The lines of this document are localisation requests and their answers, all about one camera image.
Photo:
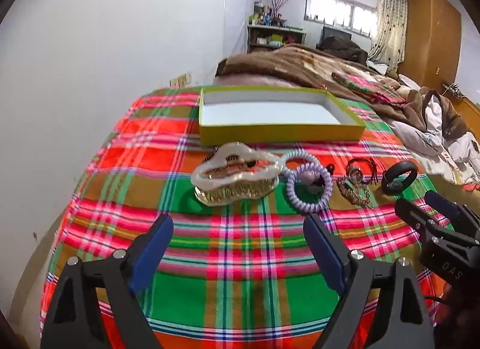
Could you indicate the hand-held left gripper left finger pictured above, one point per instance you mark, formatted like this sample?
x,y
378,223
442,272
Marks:
x,y
153,251

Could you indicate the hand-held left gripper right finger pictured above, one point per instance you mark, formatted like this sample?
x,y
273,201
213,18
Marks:
x,y
322,251

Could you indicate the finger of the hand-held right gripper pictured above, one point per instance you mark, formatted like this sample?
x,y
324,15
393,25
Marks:
x,y
444,204
410,214

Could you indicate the brown rhinestone hair clip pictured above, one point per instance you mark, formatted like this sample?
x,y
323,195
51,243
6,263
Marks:
x,y
354,193

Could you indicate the white hair claw clip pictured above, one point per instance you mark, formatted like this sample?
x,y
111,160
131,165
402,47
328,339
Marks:
x,y
240,180

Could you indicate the yellow-green cardboard box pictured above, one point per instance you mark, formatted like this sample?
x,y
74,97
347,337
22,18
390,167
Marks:
x,y
279,129

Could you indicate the white duvet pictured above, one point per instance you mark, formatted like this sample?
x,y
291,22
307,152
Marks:
x,y
459,150

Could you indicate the plaid bed sheet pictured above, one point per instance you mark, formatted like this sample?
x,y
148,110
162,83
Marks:
x,y
232,244

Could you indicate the wooden bedside furniture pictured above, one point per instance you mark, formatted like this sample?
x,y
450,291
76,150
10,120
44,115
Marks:
x,y
467,109

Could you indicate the folded plaid cloth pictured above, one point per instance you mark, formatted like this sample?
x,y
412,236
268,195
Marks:
x,y
369,88

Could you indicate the wooden wardrobe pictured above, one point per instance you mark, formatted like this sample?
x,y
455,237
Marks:
x,y
431,37

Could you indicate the dark clothing pile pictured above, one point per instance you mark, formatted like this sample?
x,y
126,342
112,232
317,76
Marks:
x,y
347,49

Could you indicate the pink bed sheet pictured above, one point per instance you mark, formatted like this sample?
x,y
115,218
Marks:
x,y
255,82

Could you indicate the brown blanket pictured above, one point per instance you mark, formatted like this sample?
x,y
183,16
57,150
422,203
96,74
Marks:
x,y
300,67

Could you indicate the patterned curtain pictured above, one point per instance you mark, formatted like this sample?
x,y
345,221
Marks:
x,y
390,22

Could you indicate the black television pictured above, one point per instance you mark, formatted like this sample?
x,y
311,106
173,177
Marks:
x,y
335,35

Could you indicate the window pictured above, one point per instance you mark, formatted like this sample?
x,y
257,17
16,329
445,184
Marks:
x,y
339,13

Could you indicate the wooden shelf unit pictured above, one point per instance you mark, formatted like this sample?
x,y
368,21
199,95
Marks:
x,y
275,39

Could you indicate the bottles and clutter on shelf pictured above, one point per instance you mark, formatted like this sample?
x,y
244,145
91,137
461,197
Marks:
x,y
264,15

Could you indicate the wall socket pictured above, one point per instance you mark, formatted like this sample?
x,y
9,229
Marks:
x,y
180,81

